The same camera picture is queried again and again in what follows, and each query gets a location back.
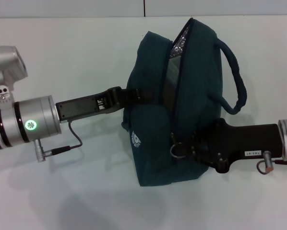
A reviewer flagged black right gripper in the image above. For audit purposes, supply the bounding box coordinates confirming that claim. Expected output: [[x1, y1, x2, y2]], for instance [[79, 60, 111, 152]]
[[172, 117, 284, 174]]

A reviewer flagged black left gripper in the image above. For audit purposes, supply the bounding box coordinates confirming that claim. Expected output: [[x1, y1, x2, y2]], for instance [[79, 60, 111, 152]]
[[55, 86, 156, 124]]

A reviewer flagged clear blue-rimmed food container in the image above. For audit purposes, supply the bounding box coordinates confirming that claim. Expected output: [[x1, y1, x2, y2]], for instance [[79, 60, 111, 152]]
[[163, 56, 182, 110]]

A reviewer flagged dark teal zipper bag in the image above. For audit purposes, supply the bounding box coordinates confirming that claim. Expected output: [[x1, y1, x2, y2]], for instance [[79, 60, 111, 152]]
[[121, 17, 248, 187]]

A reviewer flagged right arm cable with plug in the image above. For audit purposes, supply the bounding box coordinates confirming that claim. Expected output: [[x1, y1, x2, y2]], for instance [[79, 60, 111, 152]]
[[256, 150, 287, 173]]

